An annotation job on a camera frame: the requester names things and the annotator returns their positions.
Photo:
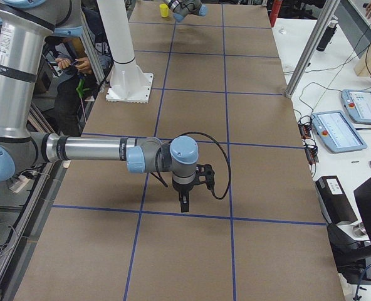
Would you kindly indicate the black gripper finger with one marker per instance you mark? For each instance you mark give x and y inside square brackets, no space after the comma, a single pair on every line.
[184,200]

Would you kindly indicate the yellow plastic cup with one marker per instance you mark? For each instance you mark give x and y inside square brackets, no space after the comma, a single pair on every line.
[164,10]

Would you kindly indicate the black orange connector block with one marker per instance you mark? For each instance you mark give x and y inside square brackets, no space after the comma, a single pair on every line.
[309,143]

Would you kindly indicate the green clamp tool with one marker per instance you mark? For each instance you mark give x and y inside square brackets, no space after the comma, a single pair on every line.
[80,89]

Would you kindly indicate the seated person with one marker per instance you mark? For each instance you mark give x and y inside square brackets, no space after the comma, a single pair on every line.
[74,62]

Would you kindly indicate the black box with label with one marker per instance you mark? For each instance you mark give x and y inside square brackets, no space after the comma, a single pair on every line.
[334,202]

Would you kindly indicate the near teach pendant tablet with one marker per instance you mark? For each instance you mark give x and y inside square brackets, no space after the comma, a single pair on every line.
[337,132]

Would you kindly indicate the teach pendant tablet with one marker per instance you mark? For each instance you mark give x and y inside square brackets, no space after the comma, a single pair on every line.
[357,104]
[337,132]

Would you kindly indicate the far teach pendant tablet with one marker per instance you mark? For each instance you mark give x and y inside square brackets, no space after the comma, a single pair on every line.
[357,104]

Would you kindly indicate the red cylinder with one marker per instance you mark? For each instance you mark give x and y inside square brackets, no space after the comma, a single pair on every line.
[275,9]

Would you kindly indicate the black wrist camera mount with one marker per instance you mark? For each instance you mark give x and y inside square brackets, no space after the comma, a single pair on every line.
[205,175]

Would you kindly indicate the white pedestal column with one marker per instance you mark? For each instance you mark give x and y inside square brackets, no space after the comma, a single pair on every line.
[128,83]

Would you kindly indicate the aluminium frame post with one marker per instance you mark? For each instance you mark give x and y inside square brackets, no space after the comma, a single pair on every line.
[313,41]

